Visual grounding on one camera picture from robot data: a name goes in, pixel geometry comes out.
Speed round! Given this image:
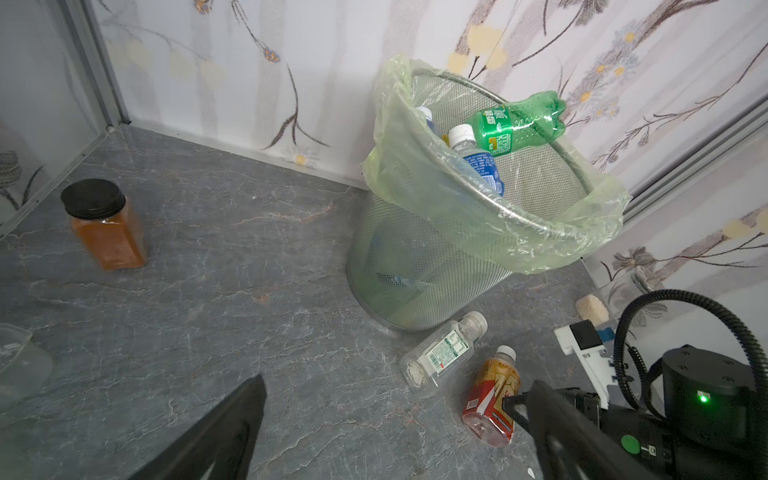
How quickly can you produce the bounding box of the tall clear bottle blue cap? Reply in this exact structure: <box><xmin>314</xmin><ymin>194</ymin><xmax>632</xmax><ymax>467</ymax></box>
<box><xmin>417</xmin><ymin>106</ymin><xmax>439</xmax><ymax>135</ymax></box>

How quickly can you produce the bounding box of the green Sprite bottle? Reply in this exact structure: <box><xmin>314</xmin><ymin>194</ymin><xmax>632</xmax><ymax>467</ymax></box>
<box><xmin>467</xmin><ymin>91</ymin><xmax>567</xmax><ymax>157</ymax></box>

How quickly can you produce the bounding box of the aluminium corner post left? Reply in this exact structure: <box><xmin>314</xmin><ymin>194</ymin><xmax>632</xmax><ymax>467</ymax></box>
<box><xmin>56</xmin><ymin>0</ymin><xmax>131</xmax><ymax>127</ymax></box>

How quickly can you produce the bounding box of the aluminium corner post right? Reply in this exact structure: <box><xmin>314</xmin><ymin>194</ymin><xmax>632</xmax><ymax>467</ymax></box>
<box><xmin>624</xmin><ymin>94</ymin><xmax>767</xmax><ymax>228</ymax></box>

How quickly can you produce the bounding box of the aluminium corner post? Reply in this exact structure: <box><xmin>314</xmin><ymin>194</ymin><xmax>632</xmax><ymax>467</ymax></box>
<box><xmin>624</xmin><ymin>94</ymin><xmax>767</xmax><ymax>228</ymax></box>
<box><xmin>56</xmin><ymin>0</ymin><xmax>131</xmax><ymax>127</ymax></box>

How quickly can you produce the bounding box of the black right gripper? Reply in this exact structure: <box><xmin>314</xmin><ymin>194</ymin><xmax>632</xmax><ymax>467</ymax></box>
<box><xmin>502</xmin><ymin>391</ymin><xmax>675</xmax><ymax>479</ymax></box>

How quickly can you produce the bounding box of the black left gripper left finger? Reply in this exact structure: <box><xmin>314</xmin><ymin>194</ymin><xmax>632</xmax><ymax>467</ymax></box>
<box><xmin>132</xmin><ymin>375</ymin><xmax>267</xmax><ymax>479</ymax></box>

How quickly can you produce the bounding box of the orange red drink bottle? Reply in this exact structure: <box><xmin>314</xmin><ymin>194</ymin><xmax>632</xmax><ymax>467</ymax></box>
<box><xmin>462</xmin><ymin>345</ymin><xmax>521</xmax><ymax>447</ymax></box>

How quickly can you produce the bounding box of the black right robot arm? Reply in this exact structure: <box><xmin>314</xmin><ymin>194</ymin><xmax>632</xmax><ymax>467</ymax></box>
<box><xmin>501</xmin><ymin>289</ymin><xmax>767</xmax><ymax>479</ymax></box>

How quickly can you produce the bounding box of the blue label bottle white cap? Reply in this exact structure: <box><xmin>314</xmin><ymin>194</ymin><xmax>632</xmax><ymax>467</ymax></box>
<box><xmin>448</xmin><ymin>124</ymin><xmax>505</xmax><ymax>196</ymax></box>

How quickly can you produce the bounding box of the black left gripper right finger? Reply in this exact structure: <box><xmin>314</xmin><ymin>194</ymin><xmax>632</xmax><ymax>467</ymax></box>
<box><xmin>526</xmin><ymin>380</ymin><xmax>654</xmax><ymax>480</ymax></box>

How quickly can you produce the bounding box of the orange spice jar black lid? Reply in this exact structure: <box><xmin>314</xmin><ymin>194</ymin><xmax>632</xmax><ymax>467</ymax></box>
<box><xmin>60</xmin><ymin>178</ymin><xmax>148</xmax><ymax>271</ymax></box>

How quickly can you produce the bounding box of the glass jar with powder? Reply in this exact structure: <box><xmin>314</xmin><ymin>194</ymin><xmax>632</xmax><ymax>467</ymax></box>
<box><xmin>575</xmin><ymin>267</ymin><xmax>663</xmax><ymax>326</ymax></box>

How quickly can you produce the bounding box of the mesh waste bin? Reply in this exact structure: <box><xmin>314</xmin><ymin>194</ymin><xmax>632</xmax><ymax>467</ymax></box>
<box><xmin>346</xmin><ymin>68</ymin><xmax>592</xmax><ymax>333</ymax></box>

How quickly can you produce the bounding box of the clear bottle green white label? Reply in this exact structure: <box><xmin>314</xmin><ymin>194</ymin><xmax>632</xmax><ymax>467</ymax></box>
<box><xmin>400</xmin><ymin>311</ymin><xmax>488</xmax><ymax>398</ymax></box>

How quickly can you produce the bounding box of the clear plastic measuring cup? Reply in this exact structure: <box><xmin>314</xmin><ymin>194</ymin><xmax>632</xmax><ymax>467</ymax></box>
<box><xmin>0</xmin><ymin>323</ymin><xmax>54</xmax><ymax>412</ymax></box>

